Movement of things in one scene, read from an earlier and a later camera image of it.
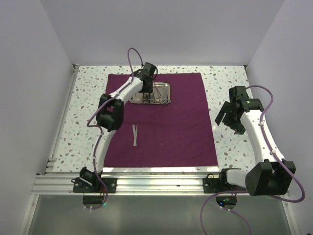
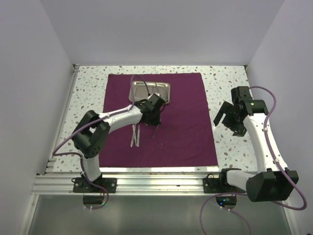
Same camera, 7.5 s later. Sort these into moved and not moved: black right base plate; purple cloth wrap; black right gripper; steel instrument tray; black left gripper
Moved: black left gripper
Not moved: black right gripper; steel instrument tray; purple cloth wrap; black right base plate
